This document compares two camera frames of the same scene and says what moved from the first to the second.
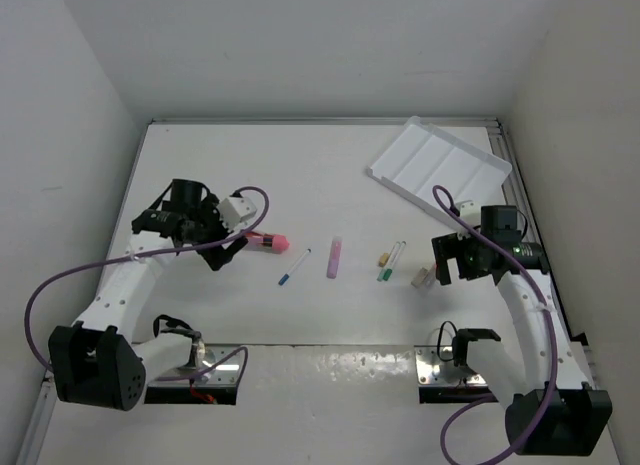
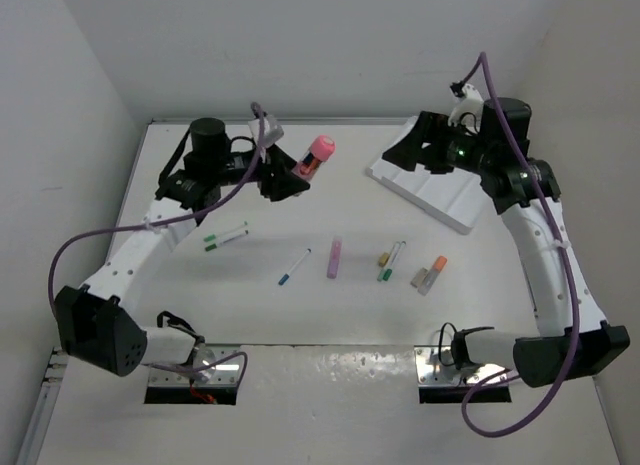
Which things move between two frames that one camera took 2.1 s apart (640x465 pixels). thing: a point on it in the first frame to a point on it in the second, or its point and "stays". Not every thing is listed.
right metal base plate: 432,371 stays
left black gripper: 217,255 to 275,178
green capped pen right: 389,271 stays
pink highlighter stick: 334,257 stays
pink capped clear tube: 276,243 to 320,151
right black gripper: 449,246 to 432,128
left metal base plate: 226,372 stays
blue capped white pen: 285,278 stays
